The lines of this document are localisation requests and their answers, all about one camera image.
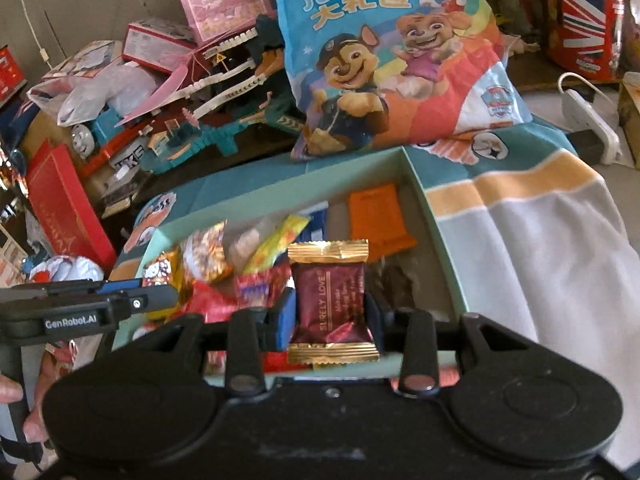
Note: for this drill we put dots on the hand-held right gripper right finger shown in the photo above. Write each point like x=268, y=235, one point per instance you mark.
x=372, y=320

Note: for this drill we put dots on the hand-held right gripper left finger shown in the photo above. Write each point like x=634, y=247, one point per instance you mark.
x=285, y=320

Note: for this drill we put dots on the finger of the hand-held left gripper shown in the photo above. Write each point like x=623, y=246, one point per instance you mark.
x=120, y=287
x=155, y=300

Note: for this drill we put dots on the pink striped red snack packet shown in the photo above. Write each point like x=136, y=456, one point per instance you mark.
x=257, y=287

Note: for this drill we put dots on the maroon gold snack packet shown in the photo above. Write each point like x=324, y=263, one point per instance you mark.
x=330, y=305

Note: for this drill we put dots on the clear dark snack packet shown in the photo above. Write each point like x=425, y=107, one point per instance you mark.
x=400, y=280

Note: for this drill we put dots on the yellow green snack packet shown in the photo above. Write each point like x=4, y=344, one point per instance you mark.
x=275, y=245

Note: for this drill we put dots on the clear white snack packet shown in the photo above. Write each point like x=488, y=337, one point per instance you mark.
x=245, y=247

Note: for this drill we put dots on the light green cardboard box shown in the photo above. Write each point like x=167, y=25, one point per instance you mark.
x=440, y=260

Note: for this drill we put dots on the person's left hand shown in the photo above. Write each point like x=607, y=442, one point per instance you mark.
x=35, y=420

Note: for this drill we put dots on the red round toy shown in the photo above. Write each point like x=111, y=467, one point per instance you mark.
x=44, y=274

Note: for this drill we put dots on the orange red patterned snack packet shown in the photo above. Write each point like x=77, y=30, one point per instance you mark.
x=207, y=255

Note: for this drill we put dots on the large red flat box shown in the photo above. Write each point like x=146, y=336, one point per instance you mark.
x=60, y=210

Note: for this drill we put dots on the blue white snack packet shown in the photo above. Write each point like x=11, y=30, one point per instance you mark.
x=317, y=222

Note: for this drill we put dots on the blue toy train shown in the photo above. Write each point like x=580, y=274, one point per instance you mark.
x=85, y=140

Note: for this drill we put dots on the clear plastic bag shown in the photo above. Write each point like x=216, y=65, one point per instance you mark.
x=115, y=85

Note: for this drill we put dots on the teal toy track set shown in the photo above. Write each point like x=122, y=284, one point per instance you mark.
x=235, y=90

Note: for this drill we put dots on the small red box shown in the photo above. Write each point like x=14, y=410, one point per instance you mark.
x=10, y=70

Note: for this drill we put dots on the red white cardboard box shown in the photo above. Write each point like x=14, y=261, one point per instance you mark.
x=155, y=45

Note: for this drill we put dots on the large cartoon dog snack bag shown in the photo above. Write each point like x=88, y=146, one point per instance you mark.
x=380, y=60

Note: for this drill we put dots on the white power strip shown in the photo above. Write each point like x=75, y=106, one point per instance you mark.
x=590, y=120

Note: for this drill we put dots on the brown box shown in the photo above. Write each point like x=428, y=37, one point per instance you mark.
x=631, y=120

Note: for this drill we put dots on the Union Jack red bag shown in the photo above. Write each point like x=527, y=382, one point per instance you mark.
x=585, y=25

